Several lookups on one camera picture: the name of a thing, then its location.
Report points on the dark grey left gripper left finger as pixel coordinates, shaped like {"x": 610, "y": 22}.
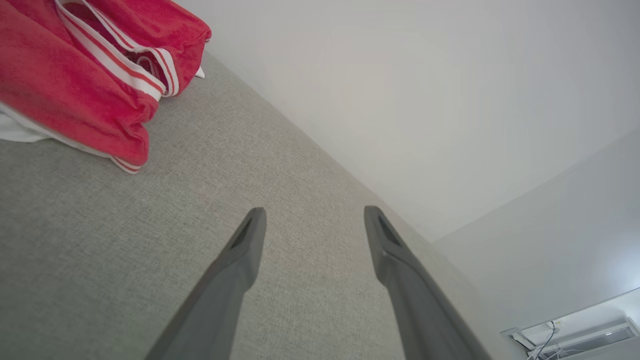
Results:
{"x": 225, "y": 300}

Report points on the grey fabric sofa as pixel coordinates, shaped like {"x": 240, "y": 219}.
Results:
{"x": 150, "y": 250}

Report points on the white ceiling light fixture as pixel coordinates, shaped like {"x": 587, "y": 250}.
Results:
{"x": 590, "y": 340}

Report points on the red and white jersey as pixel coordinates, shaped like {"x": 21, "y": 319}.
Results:
{"x": 60, "y": 85}

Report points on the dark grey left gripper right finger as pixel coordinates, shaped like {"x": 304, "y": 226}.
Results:
{"x": 420, "y": 310}

